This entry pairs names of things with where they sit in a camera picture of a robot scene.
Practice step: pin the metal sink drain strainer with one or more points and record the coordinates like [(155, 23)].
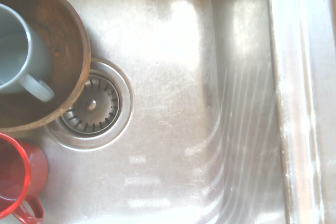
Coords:
[(97, 108)]

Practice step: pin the brown wooden bowl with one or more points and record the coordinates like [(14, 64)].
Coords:
[(65, 37)]

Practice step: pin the stainless steel double sink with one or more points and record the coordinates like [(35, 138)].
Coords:
[(170, 77)]

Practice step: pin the grey ceramic mug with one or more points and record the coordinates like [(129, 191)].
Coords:
[(13, 58)]

